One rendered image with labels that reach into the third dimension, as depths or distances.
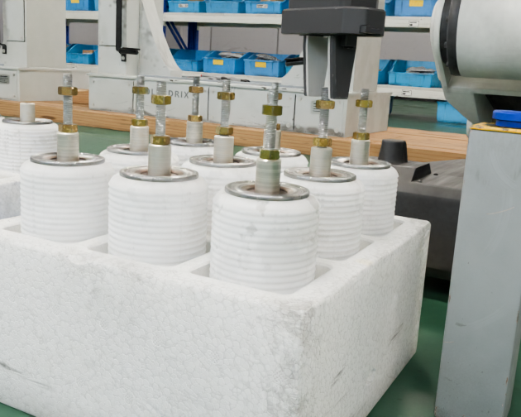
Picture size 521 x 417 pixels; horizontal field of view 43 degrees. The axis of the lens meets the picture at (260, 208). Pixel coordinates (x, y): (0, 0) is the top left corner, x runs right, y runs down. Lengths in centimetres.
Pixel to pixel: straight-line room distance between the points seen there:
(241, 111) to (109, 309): 245
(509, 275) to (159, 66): 294
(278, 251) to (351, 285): 8
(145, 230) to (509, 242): 35
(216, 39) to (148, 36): 720
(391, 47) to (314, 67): 876
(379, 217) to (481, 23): 32
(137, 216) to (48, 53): 353
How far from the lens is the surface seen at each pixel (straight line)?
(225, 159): 73
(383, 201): 77
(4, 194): 99
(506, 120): 69
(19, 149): 107
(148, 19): 356
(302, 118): 288
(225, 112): 73
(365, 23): 63
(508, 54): 96
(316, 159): 68
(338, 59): 66
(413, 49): 935
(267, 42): 1023
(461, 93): 107
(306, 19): 67
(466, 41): 96
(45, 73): 409
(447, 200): 106
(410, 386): 83
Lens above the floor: 36
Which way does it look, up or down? 12 degrees down
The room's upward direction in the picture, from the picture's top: 3 degrees clockwise
